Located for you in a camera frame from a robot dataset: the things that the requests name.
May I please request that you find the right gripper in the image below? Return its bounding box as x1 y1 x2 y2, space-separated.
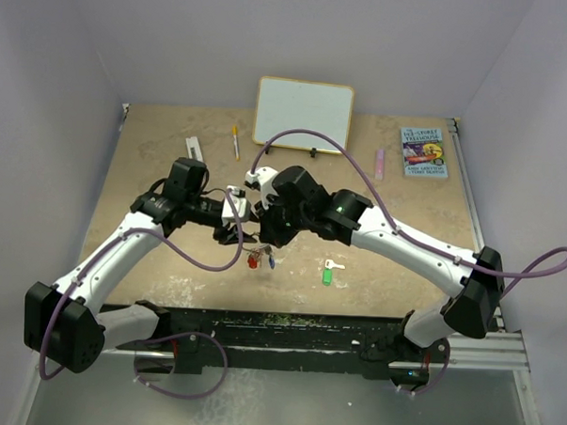
254 191 313 249

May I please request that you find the keyring with tagged keys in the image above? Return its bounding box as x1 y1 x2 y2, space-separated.
246 244 276 270

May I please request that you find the key with green tag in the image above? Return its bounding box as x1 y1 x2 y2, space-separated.
322 259 345 286

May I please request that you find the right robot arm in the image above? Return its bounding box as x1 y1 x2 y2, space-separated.
245 165 504 360

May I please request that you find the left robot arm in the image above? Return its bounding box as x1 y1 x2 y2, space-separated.
24 157 254 373

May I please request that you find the white eraser block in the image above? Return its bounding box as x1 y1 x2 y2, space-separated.
185 136 204 162

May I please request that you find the yellow white marker pen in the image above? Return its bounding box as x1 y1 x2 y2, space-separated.
231 126 241 162

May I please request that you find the pink highlighter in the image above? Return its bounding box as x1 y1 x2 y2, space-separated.
374 149 385 181

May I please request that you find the small whiteboard on stand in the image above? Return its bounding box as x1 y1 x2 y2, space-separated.
252 76 354 153

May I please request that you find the blue paperback book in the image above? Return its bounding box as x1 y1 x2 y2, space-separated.
400 127 449 179

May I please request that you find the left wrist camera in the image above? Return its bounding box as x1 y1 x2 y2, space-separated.
221 185 252 224

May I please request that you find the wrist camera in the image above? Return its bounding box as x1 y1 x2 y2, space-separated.
244 166 278 209
221 185 252 224

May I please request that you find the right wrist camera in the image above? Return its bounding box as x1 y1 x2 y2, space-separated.
244 166 278 209

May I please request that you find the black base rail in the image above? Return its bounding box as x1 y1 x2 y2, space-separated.
120 307 449 386

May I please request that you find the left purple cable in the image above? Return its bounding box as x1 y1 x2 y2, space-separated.
38 182 247 402

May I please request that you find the aluminium frame rail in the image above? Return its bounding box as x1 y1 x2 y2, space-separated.
447 118 529 371

